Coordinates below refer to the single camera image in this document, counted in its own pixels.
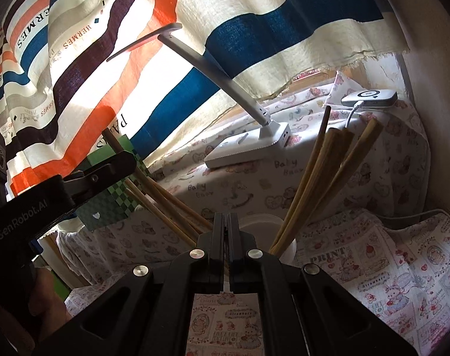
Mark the wooden chopstick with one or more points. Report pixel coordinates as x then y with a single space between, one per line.
112 139

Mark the person's left hand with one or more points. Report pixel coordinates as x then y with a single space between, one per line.
49 296

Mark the white desk lamp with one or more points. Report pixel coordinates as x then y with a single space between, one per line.
240 152

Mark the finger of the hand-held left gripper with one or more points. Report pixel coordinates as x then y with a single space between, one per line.
106 170

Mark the strawberry-printed tablecloth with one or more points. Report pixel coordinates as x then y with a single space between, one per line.
395 267

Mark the bear-printed white cloth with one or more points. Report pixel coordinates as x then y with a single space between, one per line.
247 193

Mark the white charger puck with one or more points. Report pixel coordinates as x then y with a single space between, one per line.
369 96

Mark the striped printed curtain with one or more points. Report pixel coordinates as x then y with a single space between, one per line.
247 26

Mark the bunch of wooden chopsticks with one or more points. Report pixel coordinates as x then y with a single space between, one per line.
336 148

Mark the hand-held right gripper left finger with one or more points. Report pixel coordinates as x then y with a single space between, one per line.
218 237

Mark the green checkered box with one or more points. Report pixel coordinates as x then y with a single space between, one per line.
110 207

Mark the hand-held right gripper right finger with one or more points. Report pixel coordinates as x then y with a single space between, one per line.
233 237

